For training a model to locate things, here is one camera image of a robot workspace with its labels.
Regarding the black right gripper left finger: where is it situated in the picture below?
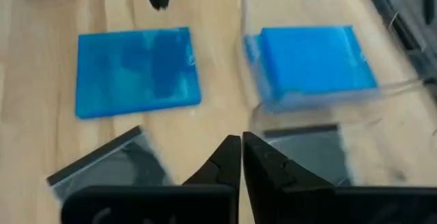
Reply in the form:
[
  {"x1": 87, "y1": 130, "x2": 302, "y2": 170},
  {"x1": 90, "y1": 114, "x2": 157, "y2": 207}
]
[{"x1": 182, "y1": 134, "x2": 242, "y2": 224}]

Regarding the clear plastic bin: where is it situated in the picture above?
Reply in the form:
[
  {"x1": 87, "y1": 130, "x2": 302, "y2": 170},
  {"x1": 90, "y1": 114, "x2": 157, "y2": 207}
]
[
  {"x1": 251, "y1": 114, "x2": 427, "y2": 188},
  {"x1": 238, "y1": 0, "x2": 425, "y2": 130}
]

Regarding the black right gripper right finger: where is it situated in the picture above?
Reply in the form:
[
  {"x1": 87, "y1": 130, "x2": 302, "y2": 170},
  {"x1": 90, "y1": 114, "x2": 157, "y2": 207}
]
[{"x1": 242, "y1": 131, "x2": 338, "y2": 224}]

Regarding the blue packet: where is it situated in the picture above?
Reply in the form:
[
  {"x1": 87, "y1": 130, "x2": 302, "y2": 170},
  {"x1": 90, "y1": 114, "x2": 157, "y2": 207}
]
[{"x1": 74, "y1": 26, "x2": 203, "y2": 120}]

